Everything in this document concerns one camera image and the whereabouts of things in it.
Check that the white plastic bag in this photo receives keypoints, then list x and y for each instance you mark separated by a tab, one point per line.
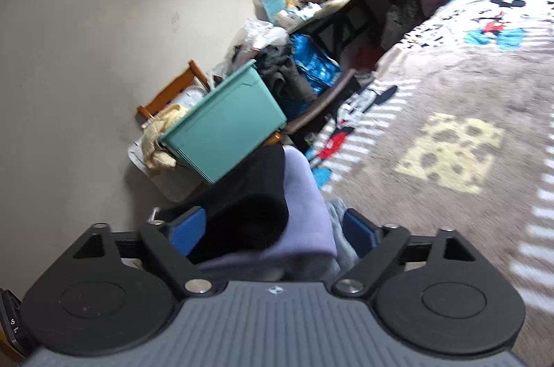
264	33

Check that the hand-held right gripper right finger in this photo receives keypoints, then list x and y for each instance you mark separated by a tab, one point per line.
360	229

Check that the teal plastic bin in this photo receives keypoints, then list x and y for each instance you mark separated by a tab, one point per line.
225	124

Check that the light grey garment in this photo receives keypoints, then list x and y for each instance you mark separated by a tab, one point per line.
342	224

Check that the black garment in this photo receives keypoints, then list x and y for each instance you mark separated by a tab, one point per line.
251	202

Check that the brown curved chair back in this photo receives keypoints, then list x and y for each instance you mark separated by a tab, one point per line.
322	100

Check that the pile of dark clothes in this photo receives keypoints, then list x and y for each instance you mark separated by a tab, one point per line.
281	70

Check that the yellow cloth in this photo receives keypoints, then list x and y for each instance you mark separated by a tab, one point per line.
153	141

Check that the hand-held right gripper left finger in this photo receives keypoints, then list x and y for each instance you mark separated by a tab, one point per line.
187	230

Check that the light blue packet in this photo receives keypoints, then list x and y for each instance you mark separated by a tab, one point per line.
272	5

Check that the blue plastic bag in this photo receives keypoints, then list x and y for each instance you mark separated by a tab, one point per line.
314	61

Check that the lavender garment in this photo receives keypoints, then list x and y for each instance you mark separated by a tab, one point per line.
303	219

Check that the cartoon mouse printed blanket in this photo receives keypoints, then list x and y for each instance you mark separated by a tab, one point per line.
454	111

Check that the wooden chair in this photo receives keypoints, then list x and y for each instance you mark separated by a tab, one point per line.
169	96

